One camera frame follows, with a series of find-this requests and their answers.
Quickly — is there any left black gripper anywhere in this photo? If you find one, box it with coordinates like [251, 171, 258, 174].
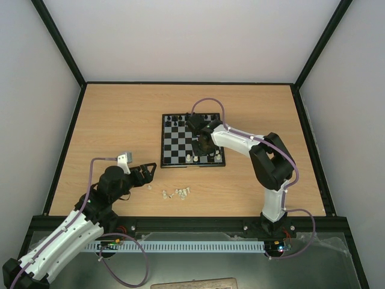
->
[112, 163, 158, 202]

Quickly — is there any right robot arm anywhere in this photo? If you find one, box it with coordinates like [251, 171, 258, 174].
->
[186, 113, 298, 236]

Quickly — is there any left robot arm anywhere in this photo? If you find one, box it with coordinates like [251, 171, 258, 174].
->
[2, 163, 156, 288]

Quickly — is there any black chess pieces row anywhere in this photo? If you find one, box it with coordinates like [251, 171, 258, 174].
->
[162, 113, 220, 127]

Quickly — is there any white chess pieces pile centre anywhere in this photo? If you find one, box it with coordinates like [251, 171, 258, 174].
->
[175, 187, 191, 200]

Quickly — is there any left controller board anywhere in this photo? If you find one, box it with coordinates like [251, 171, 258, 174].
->
[95, 237, 125, 250]

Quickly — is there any right green controller board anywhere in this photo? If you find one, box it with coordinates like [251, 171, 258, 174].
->
[266, 239, 292, 252]

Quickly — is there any black and silver chessboard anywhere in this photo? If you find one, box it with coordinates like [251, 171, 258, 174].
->
[160, 125, 226, 169]

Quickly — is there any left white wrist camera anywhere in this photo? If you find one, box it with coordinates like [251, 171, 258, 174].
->
[117, 151, 132, 175]

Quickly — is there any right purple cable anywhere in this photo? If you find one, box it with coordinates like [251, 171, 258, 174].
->
[191, 98, 316, 260]

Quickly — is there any purple cable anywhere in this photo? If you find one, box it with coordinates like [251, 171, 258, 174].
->
[191, 98, 316, 260]
[7, 157, 150, 289]

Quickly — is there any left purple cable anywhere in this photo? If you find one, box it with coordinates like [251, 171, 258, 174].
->
[7, 157, 150, 289]

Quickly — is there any light blue cable duct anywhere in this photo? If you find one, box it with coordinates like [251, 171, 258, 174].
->
[82, 241, 265, 253]

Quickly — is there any black aluminium frame rail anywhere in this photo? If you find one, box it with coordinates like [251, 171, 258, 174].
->
[18, 215, 369, 288]

